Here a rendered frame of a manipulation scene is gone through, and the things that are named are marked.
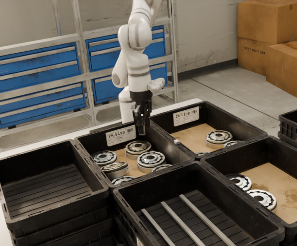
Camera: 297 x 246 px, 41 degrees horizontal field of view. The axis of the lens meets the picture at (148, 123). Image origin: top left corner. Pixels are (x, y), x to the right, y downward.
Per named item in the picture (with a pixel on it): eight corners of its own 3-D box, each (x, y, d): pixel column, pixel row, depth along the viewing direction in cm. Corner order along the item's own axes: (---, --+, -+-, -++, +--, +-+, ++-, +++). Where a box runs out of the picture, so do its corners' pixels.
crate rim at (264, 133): (144, 122, 162) (143, 117, 161) (206, 105, 173) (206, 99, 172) (197, 165, 129) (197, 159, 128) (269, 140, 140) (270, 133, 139)
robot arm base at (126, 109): (122, 131, 193) (117, 98, 186) (140, 127, 195) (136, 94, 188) (126, 138, 184) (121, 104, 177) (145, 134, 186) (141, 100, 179)
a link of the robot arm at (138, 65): (120, 76, 126) (148, 75, 124) (114, 28, 120) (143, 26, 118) (125, 70, 132) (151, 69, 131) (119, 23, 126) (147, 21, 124)
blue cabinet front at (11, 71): (-1, 128, 316) (-19, 59, 292) (86, 106, 342) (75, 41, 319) (0, 129, 313) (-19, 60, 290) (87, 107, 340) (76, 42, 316)
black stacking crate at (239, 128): (147, 143, 166) (144, 118, 161) (206, 125, 177) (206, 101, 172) (198, 189, 133) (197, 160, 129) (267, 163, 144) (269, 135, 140)
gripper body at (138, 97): (133, 81, 135) (136, 107, 139) (125, 90, 127) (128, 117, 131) (154, 81, 132) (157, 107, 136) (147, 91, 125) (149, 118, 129)
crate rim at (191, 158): (73, 143, 151) (72, 137, 150) (144, 123, 162) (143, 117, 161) (111, 195, 118) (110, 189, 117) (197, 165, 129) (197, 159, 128)
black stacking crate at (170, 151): (77, 165, 155) (72, 139, 150) (146, 144, 166) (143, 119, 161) (116, 221, 122) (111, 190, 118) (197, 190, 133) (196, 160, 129)
